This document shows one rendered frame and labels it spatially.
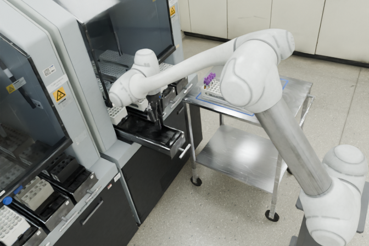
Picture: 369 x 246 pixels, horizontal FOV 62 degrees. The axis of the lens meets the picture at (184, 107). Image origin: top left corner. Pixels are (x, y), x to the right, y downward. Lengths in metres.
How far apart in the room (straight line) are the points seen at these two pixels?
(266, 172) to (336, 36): 1.88
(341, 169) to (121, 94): 0.87
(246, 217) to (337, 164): 1.05
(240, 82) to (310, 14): 2.66
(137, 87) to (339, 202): 0.81
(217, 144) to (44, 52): 1.37
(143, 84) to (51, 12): 0.45
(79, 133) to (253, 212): 1.29
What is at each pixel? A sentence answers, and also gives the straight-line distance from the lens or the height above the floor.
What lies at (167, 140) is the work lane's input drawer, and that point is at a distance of 1.54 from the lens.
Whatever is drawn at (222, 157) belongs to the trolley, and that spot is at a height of 0.28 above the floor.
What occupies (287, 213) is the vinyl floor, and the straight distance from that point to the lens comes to 2.25.
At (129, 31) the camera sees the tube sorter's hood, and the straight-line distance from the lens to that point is 1.56.
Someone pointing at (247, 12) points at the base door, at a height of 0.45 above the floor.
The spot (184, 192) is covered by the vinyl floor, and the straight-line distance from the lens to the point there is 2.31.
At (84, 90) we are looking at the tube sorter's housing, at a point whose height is 1.13.
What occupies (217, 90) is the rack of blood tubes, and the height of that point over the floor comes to 0.87.
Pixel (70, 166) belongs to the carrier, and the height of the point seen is 0.86.
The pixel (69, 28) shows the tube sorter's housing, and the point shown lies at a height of 1.41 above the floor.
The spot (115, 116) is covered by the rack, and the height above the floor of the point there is 0.87.
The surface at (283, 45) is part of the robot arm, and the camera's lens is 0.99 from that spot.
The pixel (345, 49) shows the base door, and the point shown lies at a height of 0.19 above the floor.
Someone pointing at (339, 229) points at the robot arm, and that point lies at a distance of 1.17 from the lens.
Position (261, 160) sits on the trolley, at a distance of 2.12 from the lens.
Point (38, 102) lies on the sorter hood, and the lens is 1.28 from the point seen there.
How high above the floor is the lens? 1.89
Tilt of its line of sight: 40 degrees down
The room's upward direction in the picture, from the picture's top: 8 degrees counter-clockwise
